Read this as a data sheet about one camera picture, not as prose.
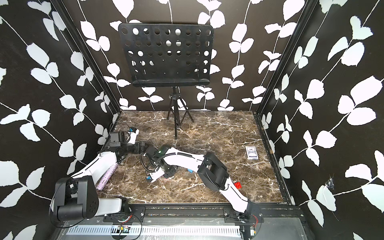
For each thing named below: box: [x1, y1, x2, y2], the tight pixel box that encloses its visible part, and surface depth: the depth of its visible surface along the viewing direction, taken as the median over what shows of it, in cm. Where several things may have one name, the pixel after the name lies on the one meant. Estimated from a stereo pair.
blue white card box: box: [245, 146, 259, 160], surface depth 97 cm
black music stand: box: [118, 23, 215, 139], surface depth 65 cm
